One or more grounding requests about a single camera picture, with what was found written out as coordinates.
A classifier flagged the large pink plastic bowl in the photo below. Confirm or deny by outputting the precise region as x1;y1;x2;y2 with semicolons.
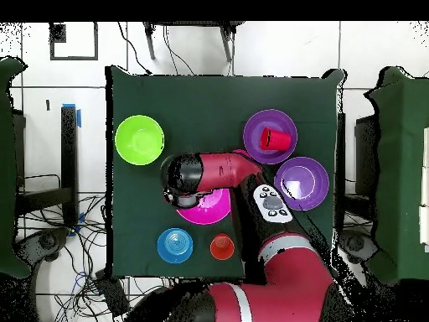
175;187;233;226

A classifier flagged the purple plastic bowl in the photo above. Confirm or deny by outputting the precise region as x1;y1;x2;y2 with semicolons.
242;108;298;165
273;156;330;211

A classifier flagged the red plastic cup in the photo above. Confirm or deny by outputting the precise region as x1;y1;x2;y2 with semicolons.
260;126;292;151

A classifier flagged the orange plastic cup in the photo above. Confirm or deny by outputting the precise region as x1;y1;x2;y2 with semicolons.
209;232;235;262

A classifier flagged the dark green tablecloth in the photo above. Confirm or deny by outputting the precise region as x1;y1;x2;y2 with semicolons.
105;65;346;281

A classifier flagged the light blue plastic bowl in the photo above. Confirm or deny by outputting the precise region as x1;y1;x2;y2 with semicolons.
156;228;194;264

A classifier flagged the green plastic bowl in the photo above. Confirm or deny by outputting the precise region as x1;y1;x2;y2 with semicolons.
114;114;166;166

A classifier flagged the blue tape strip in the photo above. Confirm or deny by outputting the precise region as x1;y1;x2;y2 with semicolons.
62;102;82;128

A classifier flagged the stand with metal legs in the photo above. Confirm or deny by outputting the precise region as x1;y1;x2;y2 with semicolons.
142;21;247;64

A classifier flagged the black power brick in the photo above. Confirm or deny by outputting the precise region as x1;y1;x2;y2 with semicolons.
94;269;131;318

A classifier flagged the green cloth covered side table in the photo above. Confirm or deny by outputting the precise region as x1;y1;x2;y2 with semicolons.
0;56;31;279
364;65;429;286

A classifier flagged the black metal post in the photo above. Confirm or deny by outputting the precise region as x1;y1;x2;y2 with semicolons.
335;112;347;232

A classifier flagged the thin black cable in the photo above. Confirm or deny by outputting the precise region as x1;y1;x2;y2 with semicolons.
116;21;152;75
163;24;196;75

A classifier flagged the tangled cable bundle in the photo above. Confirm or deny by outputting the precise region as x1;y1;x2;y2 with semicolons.
16;192;175;322

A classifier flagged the black metal frame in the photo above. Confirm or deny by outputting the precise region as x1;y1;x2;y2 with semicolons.
14;105;80;229

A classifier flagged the grey pedestal foot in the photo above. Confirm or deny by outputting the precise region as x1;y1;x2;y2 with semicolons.
14;227;71;269
338;229;380;266

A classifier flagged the black square floor frame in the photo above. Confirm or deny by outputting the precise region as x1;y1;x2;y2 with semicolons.
49;22;99;61

